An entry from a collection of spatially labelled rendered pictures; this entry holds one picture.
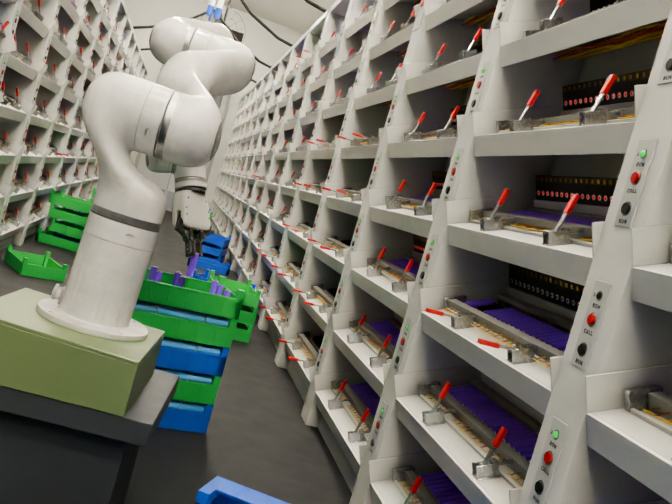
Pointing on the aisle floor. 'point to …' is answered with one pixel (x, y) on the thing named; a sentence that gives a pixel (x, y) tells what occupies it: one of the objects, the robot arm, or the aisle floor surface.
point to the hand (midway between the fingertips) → (193, 249)
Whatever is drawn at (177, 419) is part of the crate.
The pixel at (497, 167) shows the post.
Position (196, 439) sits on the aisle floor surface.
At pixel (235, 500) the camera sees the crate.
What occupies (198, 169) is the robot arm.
